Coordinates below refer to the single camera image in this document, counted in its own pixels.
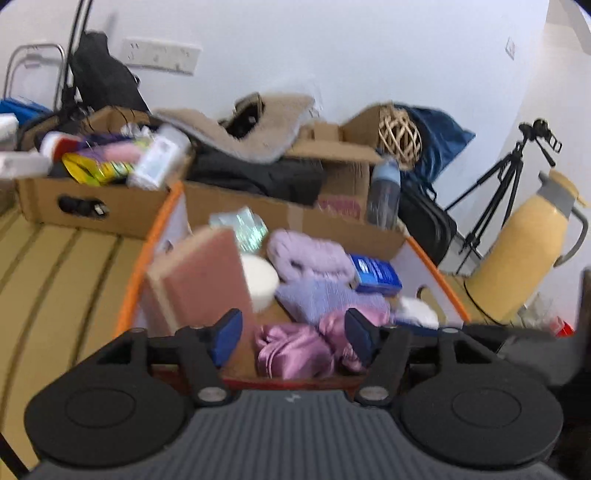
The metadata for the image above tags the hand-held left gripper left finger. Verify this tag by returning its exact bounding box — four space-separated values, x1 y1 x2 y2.
95 308 244 408

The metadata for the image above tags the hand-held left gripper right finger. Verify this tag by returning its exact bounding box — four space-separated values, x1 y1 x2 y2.
344 308 492 408

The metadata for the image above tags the lilac fluffy towel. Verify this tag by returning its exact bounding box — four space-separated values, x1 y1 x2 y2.
267 230 357 283

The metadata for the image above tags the red cardboard box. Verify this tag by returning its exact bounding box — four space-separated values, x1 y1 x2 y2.
115 181 472 385

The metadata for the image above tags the small red item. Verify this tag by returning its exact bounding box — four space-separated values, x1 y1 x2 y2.
547 316 576 338

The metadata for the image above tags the clear glass cup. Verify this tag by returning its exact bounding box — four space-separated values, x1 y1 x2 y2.
521 294 556 329

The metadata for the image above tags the lavender knit cloth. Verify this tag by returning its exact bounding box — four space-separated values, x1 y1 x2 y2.
275 277 391 326

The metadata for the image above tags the pink sponge block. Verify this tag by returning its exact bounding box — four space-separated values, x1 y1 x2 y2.
147 226 256 339

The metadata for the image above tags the blue packet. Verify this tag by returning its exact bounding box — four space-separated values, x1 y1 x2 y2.
348 253 403 296

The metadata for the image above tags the white cloth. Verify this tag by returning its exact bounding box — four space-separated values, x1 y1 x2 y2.
394 295 440 329

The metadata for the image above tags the white round container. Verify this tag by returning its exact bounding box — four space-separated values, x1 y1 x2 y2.
240 254 280 313

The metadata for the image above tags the pink satin cloth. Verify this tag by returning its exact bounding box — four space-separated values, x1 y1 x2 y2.
253 308 394 380

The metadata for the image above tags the yellow thermos jug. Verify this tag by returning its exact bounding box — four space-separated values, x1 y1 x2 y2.
465 168 590 325

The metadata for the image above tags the shiny plastic packet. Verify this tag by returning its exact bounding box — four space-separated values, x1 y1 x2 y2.
209 206 269 253

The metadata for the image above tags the black suitcase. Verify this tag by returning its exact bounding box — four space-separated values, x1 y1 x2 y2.
397 182 458 269

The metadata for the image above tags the grey water bottle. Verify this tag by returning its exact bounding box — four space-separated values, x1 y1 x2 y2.
366 157 402 230

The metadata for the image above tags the black cloth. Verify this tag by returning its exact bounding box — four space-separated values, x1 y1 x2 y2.
187 148 327 206

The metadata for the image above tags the black tripod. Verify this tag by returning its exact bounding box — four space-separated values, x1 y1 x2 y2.
444 119 564 276

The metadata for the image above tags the open brown cardboard box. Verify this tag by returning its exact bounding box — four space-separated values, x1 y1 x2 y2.
285 104 385 223

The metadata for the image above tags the white plastic bottle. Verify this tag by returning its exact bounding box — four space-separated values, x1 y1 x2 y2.
129 126 191 191

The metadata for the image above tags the wicker ball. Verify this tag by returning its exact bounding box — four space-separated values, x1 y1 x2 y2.
378 103 424 168

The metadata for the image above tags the beige fluffy rug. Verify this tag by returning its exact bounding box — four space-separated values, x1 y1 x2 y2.
154 93 317 163

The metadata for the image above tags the pink packet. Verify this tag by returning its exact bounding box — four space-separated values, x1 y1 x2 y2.
103 141 145 163

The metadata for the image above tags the blue bag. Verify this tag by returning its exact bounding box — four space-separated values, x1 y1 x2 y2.
405 104 476 186

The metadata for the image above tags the yellow snack packet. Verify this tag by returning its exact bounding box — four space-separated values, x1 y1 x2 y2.
62 152 131 186

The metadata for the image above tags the red and white bottle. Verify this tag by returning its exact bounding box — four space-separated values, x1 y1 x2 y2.
39 131 80 161

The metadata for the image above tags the white carton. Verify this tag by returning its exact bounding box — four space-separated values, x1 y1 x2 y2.
0 152 52 179

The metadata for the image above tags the black bag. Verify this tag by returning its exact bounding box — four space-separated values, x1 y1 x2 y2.
73 31 151 114

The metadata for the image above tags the blue cloth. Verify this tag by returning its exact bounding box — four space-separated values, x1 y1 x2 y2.
0 98 52 121

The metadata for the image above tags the cardboard box with handle hole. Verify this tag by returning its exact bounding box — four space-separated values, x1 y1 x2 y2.
16 107 195 239

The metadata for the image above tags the white wall socket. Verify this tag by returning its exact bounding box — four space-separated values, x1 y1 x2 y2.
120 38 203 76

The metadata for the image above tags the metal chair frame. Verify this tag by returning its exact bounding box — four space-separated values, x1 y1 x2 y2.
4 42 66 112

